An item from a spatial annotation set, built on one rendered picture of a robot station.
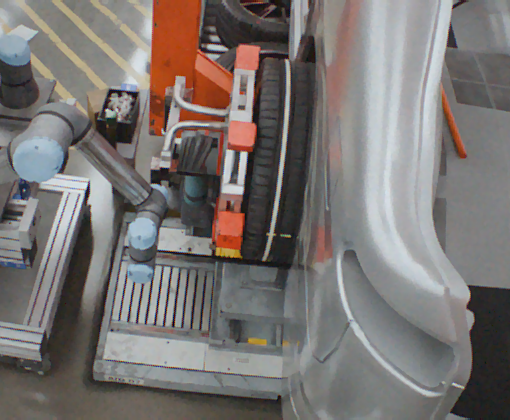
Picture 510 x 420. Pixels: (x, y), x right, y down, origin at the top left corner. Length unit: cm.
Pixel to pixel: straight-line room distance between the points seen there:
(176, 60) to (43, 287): 99
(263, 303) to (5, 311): 98
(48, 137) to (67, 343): 132
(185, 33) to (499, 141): 113
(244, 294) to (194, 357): 31
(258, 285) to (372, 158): 157
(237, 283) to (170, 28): 100
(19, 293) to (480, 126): 178
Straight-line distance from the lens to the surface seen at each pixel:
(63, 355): 293
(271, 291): 284
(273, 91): 215
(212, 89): 276
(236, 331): 279
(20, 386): 289
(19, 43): 255
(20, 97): 261
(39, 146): 179
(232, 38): 372
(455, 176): 230
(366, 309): 137
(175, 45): 262
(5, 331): 275
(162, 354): 283
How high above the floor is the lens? 255
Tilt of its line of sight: 49 degrees down
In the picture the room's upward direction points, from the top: 10 degrees clockwise
